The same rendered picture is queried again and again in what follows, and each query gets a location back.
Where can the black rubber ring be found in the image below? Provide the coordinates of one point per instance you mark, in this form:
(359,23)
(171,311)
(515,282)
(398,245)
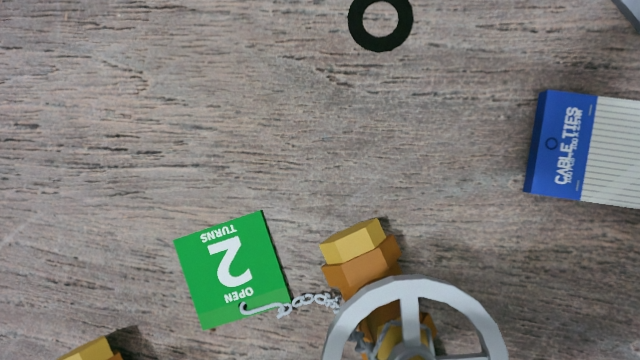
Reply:
(380,43)

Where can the bag of cable ties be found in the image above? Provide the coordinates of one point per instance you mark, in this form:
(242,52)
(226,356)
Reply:
(586,147)

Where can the green tag with silver chain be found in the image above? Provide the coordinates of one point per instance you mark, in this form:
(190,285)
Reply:
(236,262)

